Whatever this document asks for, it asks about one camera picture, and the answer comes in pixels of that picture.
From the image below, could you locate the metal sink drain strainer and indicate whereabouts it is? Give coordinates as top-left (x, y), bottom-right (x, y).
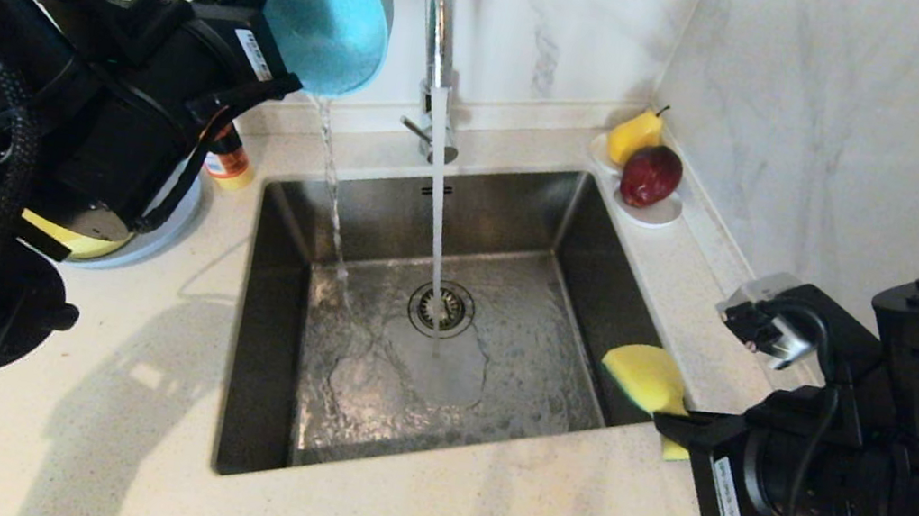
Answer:
top-left (404, 276), bottom-right (478, 344)

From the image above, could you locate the chrome faucet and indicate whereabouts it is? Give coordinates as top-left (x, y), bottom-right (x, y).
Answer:
top-left (393, 0), bottom-right (483, 169)

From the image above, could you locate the stainless steel sink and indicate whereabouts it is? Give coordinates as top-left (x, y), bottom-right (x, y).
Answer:
top-left (211, 122), bottom-right (725, 516)

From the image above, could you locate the blue-grey plate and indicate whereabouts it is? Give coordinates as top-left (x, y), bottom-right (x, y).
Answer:
top-left (68, 155), bottom-right (207, 285)

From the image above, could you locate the pale yellow bowl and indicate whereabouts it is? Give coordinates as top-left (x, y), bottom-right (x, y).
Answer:
top-left (14, 206), bottom-right (140, 269)

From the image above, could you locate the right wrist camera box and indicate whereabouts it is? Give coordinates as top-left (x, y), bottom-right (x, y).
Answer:
top-left (708, 263), bottom-right (888, 386)

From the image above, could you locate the poured water trickle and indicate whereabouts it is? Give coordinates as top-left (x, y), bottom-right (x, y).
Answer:
top-left (281, 95), bottom-right (378, 306)

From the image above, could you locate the orange dish soap bottle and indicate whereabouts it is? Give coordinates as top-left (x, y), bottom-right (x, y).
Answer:
top-left (200, 119), bottom-right (261, 193)

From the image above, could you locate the dark red apple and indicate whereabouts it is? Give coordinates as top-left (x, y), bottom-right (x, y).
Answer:
top-left (617, 140), bottom-right (687, 214)

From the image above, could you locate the light blue bowl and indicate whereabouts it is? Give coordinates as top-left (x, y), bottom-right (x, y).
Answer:
top-left (198, 0), bottom-right (397, 106)

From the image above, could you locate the running water stream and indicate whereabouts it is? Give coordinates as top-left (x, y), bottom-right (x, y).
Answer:
top-left (393, 86), bottom-right (480, 358)

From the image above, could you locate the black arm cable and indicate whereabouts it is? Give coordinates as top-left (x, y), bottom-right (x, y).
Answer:
top-left (735, 300), bottom-right (871, 516)

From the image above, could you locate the yellow pear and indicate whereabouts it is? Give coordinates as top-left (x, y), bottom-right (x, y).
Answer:
top-left (603, 96), bottom-right (672, 173)

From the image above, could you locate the thin braided gripper cable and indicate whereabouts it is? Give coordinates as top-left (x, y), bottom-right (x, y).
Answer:
top-left (133, 99), bottom-right (227, 244)

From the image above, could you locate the yellow sponge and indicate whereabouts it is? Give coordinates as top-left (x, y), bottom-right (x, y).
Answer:
top-left (587, 339), bottom-right (705, 465)

